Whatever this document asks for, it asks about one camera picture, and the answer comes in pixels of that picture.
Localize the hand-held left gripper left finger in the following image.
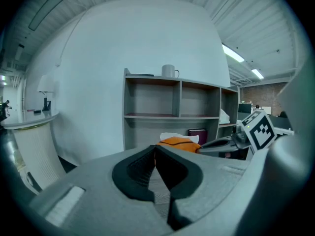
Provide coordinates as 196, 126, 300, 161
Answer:
29, 145, 173, 236

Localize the white round pedestal table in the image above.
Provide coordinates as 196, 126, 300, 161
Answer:
0, 109, 67, 191

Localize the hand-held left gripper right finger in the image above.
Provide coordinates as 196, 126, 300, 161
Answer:
154, 145, 250, 233

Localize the white mug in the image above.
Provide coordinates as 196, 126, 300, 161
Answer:
161, 64, 180, 79

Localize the white tissue box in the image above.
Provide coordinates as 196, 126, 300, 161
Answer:
219, 108, 231, 125

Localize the short lit ceiling light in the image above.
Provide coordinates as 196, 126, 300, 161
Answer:
251, 68, 265, 80

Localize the white wall cable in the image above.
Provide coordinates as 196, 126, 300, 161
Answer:
55, 10, 86, 67

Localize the small ceiling light panel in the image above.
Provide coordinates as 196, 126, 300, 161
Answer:
14, 43, 26, 61

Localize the long black pendant lamp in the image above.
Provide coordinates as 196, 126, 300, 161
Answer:
28, 0, 70, 32

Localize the orange and white bag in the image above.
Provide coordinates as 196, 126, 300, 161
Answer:
157, 131, 201, 154

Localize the maroon book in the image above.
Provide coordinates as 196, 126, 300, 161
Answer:
188, 128, 208, 146

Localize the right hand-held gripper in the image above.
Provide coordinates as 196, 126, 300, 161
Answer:
196, 109, 278, 157

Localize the long lit ceiling light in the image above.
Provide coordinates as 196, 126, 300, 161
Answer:
221, 43, 245, 63

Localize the grey wooden shelf unit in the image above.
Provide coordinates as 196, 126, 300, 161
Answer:
122, 67, 240, 151

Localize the white shade table lamp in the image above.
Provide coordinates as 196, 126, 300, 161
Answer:
37, 74, 55, 112

